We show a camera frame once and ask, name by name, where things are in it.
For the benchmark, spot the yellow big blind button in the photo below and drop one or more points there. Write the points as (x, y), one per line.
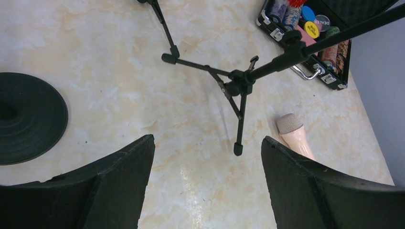
(311, 29)

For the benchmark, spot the black round-base mic stand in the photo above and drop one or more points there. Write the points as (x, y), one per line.
(33, 117)

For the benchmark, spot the beige microphone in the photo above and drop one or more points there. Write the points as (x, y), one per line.
(293, 133)

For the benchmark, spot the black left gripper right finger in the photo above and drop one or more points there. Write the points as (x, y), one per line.
(308, 195)

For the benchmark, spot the pink playing card deck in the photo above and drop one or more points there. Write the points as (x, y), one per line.
(305, 37)

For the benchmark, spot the black tripod stand with basket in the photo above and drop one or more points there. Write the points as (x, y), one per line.
(241, 83)

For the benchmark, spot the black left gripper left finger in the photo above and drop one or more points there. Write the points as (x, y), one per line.
(106, 194)

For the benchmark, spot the clear dealer button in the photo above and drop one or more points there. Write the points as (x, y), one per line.
(322, 22)

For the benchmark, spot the small black tripod mic stand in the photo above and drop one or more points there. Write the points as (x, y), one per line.
(156, 7)

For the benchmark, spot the black poker chip case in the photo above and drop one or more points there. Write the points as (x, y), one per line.
(331, 65)

